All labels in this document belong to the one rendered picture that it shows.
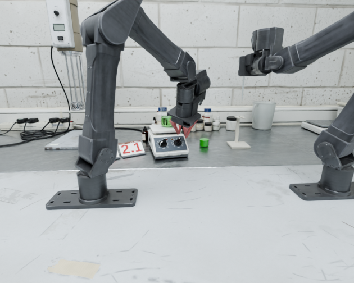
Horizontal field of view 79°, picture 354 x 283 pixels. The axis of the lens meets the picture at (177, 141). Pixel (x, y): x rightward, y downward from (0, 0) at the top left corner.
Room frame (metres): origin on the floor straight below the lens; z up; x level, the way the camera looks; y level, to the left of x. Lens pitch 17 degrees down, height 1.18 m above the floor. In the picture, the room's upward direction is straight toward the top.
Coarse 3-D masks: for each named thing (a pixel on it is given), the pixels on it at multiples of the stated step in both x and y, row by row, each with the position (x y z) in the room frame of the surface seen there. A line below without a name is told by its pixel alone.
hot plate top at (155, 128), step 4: (152, 128) 0.84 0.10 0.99; (156, 128) 0.84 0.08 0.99; (160, 128) 0.84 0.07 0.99; (164, 128) 0.84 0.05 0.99; (168, 128) 0.84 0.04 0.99; (172, 128) 0.84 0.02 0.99; (152, 132) 0.80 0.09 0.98; (156, 132) 0.79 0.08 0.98; (160, 132) 0.80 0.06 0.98; (164, 132) 0.80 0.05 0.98; (168, 132) 0.80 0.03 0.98; (172, 132) 0.81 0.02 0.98
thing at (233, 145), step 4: (236, 116) 0.90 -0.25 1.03; (240, 116) 0.90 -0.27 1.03; (236, 124) 0.91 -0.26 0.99; (236, 128) 0.91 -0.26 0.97; (236, 132) 0.91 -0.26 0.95; (236, 136) 0.90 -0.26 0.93; (236, 140) 0.90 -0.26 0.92; (228, 144) 0.89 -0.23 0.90; (232, 144) 0.87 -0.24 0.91; (236, 144) 0.87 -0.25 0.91; (240, 144) 0.87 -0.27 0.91; (244, 144) 0.87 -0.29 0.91; (232, 148) 0.84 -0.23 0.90; (236, 148) 0.84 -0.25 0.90; (240, 148) 0.84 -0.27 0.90; (244, 148) 0.84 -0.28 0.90; (248, 148) 0.85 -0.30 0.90
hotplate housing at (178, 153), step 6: (150, 132) 0.86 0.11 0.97; (180, 132) 0.85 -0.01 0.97; (150, 138) 0.82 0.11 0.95; (150, 144) 0.83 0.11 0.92; (186, 144) 0.77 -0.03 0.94; (180, 150) 0.74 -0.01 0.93; (186, 150) 0.74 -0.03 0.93; (156, 156) 0.71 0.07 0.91; (162, 156) 0.72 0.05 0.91; (168, 156) 0.73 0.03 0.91; (174, 156) 0.73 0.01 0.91; (180, 156) 0.74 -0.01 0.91; (186, 156) 0.74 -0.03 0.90
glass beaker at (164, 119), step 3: (162, 108) 0.85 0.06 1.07; (165, 108) 0.84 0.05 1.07; (168, 108) 0.83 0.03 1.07; (171, 108) 0.84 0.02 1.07; (162, 111) 0.85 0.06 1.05; (165, 111) 0.84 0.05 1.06; (162, 114) 0.85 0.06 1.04; (165, 114) 0.84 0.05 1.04; (162, 117) 0.85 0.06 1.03; (165, 117) 0.84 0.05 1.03; (168, 117) 0.84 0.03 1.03; (162, 120) 0.85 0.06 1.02; (165, 120) 0.84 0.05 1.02; (168, 120) 0.84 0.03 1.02; (162, 123) 0.85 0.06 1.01; (165, 123) 0.84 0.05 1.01; (168, 123) 0.84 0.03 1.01; (162, 126) 0.85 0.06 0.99; (165, 126) 0.84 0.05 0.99; (168, 126) 0.84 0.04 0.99; (171, 126) 0.84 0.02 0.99
